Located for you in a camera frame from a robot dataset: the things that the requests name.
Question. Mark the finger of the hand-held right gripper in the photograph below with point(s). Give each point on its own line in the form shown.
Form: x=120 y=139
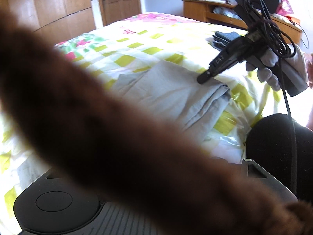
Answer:
x=205 y=77

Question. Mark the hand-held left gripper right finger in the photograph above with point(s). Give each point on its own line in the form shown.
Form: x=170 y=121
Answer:
x=276 y=182

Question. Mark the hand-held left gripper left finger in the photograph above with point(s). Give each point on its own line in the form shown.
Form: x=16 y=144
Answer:
x=41 y=181

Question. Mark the light grey pants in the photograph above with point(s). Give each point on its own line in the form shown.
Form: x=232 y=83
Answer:
x=171 y=95

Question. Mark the person's right forearm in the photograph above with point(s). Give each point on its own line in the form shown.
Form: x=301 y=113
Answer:
x=310 y=66

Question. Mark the person's right hand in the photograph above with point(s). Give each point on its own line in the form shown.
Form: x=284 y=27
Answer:
x=265 y=76

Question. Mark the folded blue jeans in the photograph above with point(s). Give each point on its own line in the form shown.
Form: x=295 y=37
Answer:
x=226 y=39

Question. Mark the white plastic bag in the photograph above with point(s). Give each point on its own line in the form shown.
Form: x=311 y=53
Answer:
x=223 y=12

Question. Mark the wooden desk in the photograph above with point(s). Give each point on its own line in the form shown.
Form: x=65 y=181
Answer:
x=198 y=11

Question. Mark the bed with colourful quilt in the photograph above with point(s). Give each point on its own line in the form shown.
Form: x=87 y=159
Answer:
x=151 y=46

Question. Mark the pink cloth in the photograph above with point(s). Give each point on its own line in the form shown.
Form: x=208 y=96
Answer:
x=286 y=5

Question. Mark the brown furry cloth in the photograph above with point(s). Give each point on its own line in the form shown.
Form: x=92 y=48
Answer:
x=110 y=132

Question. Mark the wooden door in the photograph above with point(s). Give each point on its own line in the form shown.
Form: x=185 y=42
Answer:
x=119 y=2

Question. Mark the wooden wardrobe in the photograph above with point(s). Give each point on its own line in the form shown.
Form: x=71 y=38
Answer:
x=49 y=2

